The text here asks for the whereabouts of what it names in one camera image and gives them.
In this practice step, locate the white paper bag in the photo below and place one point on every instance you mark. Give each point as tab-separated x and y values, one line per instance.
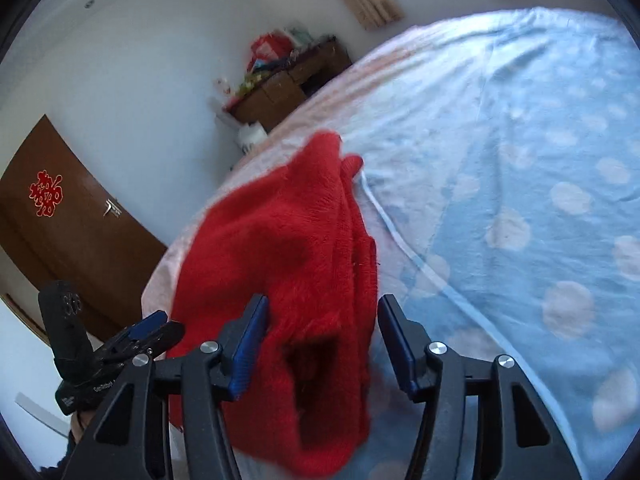
251	139

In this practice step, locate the brown wooden door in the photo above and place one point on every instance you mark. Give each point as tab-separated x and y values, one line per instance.
75	260

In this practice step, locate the red bag on desk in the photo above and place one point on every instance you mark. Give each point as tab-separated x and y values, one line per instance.
270	50

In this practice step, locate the blue dotted bed sheet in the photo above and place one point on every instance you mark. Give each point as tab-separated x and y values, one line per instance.
500	160

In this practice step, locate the pile of clothes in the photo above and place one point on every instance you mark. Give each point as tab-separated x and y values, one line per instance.
267	67

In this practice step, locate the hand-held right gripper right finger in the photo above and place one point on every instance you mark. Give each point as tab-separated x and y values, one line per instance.
400	350

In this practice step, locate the red embroidered sweater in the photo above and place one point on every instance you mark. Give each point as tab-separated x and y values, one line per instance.
280	260

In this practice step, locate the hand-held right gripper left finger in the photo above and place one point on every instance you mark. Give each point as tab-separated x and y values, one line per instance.
247	350

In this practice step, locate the red paper door decoration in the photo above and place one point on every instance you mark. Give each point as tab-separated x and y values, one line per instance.
46	193

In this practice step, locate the small white printed bag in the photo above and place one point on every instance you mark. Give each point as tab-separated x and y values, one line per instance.
223	87

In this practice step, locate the brown wooden desk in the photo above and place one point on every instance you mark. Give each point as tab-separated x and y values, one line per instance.
290	85

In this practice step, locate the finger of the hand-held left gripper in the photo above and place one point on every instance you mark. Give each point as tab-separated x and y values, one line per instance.
150	322
165	336

